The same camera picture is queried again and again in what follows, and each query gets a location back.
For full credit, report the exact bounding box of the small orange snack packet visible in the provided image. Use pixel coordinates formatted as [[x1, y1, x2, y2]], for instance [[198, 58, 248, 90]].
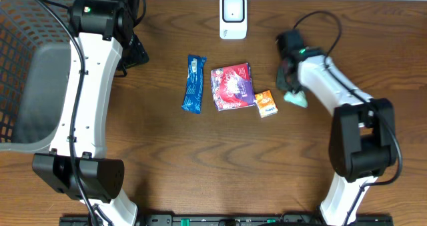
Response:
[[255, 90, 278, 118]]

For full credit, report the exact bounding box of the white barcode scanner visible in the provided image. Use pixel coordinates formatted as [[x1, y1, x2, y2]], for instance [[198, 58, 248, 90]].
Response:
[[220, 0, 248, 40]]

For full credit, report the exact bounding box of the blue snack bar wrapper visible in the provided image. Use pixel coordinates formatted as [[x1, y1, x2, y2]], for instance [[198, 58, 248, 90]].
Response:
[[181, 55, 207, 114]]

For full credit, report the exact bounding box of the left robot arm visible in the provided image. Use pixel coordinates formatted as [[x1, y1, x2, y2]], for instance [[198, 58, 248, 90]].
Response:
[[32, 0, 149, 225]]

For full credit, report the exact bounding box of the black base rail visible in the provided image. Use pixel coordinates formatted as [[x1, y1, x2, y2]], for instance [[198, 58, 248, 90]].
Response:
[[58, 213, 394, 226]]

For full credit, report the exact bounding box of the grey plastic mesh basket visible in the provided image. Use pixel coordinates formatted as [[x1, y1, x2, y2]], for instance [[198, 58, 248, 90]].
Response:
[[1, 0, 75, 155]]

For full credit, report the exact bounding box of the red purple snack packet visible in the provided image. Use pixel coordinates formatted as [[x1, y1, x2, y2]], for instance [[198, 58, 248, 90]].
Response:
[[210, 63, 256, 111]]

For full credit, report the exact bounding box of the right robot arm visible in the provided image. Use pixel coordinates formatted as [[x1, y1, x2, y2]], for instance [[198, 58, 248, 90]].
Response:
[[276, 29, 402, 225]]

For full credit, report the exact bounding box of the mint green snack packet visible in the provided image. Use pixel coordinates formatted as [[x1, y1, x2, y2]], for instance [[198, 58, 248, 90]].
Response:
[[284, 91, 308, 108]]

